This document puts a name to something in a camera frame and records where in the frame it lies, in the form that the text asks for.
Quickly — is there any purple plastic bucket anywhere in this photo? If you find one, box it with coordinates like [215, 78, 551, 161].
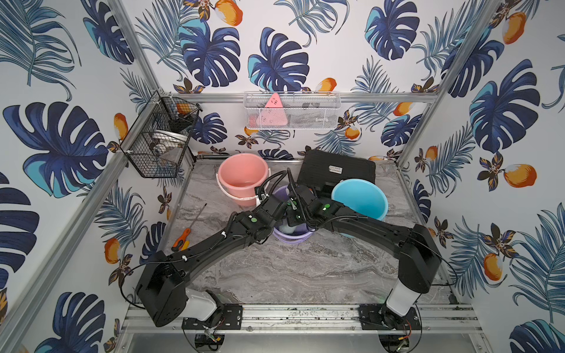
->
[273, 185, 314, 244]

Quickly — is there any pink plastic bucket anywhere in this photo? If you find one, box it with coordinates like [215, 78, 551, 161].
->
[216, 153, 271, 208]

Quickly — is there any turquoise plastic bucket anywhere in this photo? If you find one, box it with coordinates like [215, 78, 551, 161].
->
[331, 179, 388, 221]

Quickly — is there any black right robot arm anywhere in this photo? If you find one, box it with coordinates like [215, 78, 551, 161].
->
[288, 184, 441, 317]

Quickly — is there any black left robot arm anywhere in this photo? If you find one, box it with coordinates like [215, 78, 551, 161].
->
[135, 197, 288, 327]

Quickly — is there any black plastic tool case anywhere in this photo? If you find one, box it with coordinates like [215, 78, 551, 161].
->
[297, 150, 376, 197]

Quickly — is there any pink triangular object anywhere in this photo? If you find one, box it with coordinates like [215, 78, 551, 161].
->
[256, 93, 288, 128]

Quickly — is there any yellow handled screwdriver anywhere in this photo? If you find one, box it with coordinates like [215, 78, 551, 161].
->
[180, 241, 190, 251]

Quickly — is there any white wire shelf basket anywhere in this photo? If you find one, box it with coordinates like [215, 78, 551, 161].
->
[243, 92, 341, 130]

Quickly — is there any orange handled screwdriver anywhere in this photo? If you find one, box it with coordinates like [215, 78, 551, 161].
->
[172, 204, 207, 252]

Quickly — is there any aluminium front rail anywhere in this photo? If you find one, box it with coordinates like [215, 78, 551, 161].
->
[121, 302, 484, 335]

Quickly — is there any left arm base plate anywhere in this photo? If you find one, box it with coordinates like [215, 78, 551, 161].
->
[182, 304, 244, 331]

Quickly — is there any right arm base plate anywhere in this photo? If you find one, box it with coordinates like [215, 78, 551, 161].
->
[358, 304, 422, 332]

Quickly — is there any black wire basket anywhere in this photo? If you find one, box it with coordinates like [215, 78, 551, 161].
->
[119, 91, 202, 179]

